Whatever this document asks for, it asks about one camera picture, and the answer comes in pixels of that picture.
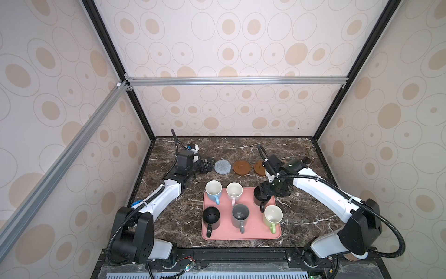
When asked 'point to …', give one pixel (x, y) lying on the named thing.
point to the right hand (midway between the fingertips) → (268, 194)
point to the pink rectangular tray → (256, 229)
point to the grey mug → (240, 216)
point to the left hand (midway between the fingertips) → (212, 158)
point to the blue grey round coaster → (222, 167)
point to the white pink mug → (234, 190)
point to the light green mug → (273, 215)
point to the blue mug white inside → (213, 189)
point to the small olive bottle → (306, 160)
